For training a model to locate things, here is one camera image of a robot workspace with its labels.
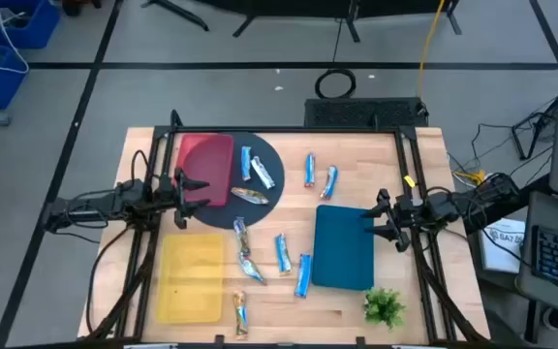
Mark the green plant in white pot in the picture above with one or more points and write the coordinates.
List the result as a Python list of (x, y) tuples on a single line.
[(383, 307)]

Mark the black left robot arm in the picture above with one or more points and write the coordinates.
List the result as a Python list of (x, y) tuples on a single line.
[(90, 206)]

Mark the black stand base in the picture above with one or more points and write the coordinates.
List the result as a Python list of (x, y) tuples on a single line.
[(308, 7)]

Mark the white printed paper sheet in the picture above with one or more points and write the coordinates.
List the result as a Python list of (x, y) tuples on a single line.
[(502, 252)]

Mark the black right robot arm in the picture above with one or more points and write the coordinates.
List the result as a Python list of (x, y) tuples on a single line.
[(446, 206)]

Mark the yellow plastic tray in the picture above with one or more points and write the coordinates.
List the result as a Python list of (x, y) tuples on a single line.
[(189, 278)]

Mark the white light bar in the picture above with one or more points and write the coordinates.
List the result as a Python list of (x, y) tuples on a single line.
[(150, 346), (419, 347)]

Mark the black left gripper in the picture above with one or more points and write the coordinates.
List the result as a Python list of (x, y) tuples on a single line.
[(167, 194)]

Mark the teal plastic tray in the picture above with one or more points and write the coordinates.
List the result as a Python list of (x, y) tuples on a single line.
[(342, 247)]

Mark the red plastic tray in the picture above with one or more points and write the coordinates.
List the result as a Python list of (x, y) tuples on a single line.
[(211, 165)]

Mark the black aluminium table frame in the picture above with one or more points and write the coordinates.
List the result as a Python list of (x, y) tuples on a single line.
[(332, 129)]

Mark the yellow tag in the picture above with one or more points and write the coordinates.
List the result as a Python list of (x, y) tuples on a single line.
[(409, 181)]

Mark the black mesh computer case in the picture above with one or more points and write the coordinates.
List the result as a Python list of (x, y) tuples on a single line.
[(356, 112)]

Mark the white silver granola bar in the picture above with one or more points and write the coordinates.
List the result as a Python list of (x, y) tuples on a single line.
[(263, 172)]

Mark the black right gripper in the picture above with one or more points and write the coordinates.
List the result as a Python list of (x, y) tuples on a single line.
[(410, 213)]

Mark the black round mat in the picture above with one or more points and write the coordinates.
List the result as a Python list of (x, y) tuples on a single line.
[(226, 215)]

